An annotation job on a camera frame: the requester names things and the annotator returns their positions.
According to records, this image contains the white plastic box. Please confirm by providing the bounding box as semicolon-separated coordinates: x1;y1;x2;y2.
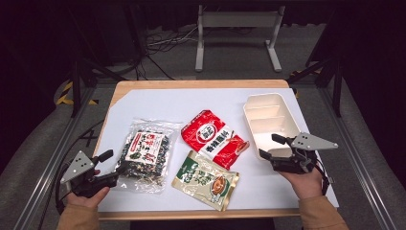
242;92;303;161

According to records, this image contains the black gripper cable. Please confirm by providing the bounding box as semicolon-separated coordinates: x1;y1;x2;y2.
53;162;75;216
314;157;335;196

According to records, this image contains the yellow and black floor tape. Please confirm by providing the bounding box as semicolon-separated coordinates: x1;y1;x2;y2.
56;80;100;106

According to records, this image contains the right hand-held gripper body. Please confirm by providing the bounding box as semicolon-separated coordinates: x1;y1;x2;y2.
270;132;339;175

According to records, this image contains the white table mat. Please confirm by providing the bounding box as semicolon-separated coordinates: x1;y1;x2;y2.
97;87;339;213

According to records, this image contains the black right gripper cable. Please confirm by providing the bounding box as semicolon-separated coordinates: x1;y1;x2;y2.
314;157;335;196

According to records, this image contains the person's left hand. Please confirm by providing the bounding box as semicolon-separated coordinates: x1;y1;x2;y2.
66;169;111;209

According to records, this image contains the aluminium frame rail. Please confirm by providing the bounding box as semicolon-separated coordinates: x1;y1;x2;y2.
12;85;97;230
319;85;398;230

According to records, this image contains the red seasoning packet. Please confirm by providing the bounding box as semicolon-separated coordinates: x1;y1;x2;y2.
180;109;251;171

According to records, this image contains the grey metal stand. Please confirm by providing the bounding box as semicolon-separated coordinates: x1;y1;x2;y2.
194;4;286;73

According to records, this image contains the person's right hand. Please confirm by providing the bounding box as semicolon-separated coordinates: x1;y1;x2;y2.
277;167;324;200

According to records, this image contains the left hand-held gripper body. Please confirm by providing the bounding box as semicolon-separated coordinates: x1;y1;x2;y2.
59;150;120;199

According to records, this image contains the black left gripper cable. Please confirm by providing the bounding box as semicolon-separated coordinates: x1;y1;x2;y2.
53;162;75;216

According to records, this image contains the green and beige seasoning packet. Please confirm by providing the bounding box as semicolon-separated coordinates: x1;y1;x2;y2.
170;149;240;213

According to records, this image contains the wooden table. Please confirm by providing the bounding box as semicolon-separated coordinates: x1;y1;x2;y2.
92;79;339;221

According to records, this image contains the black tripod stand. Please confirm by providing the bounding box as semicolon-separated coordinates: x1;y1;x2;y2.
68;6;128;118
286;47;344;118

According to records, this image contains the bundle of floor cables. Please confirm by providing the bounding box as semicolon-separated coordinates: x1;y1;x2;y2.
137;25;200;81

